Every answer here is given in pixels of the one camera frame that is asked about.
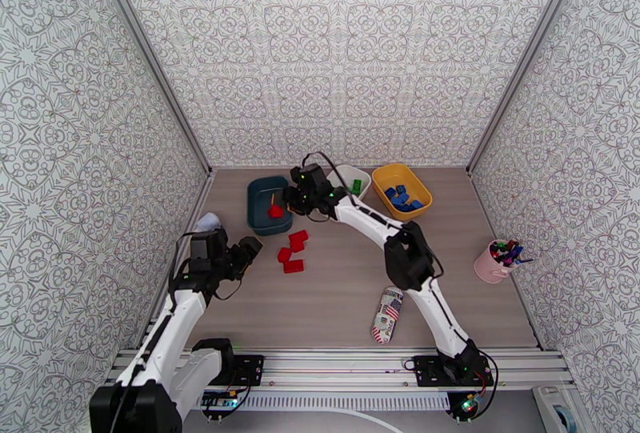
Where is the aluminium table edge rail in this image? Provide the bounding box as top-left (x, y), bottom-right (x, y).
top-left (137, 168), bottom-right (217, 347)
top-left (466, 168), bottom-right (547, 351)

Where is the dark teal plastic bin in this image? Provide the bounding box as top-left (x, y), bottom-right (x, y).
top-left (246, 175), bottom-right (295, 238)

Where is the white slotted cable duct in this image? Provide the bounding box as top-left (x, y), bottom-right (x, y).
top-left (182, 391), bottom-right (451, 410)

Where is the pink cup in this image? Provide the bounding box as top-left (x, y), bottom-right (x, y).
top-left (474, 239), bottom-right (519, 285)

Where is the white plastic bin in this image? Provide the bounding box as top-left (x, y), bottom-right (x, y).
top-left (327, 164), bottom-right (372, 202)

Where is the aluminium frame post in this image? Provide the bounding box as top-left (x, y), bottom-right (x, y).
top-left (85, 0), bottom-right (215, 175)
top-left (466, 0), bottom-right (586, 175)

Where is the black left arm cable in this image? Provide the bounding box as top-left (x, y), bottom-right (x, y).
top-left (169, 232), bottom-right (243, 302)

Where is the yellow plastic bin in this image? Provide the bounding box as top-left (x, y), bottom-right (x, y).
top-left (370, 162), bottom-right (434, 222)

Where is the white grey glue bottle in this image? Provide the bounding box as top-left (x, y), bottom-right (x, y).
top-left (194, 212), bottom-right (222, 234)

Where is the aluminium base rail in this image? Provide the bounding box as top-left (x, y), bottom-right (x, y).
top-left (112, 346), bottom-right (574, 394)

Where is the small circuit board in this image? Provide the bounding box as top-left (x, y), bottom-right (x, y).
top-left (199, 390), bottom-right (240, 411)
top-left (455, 395), bottom-right (485, 418)

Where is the blue tape roll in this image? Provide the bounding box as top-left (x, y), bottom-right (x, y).
top-left (555, 406), bottom-right (576, 433)

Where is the grey box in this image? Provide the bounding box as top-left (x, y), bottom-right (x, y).
top-left (532, 385), bottom-right (583, 433)

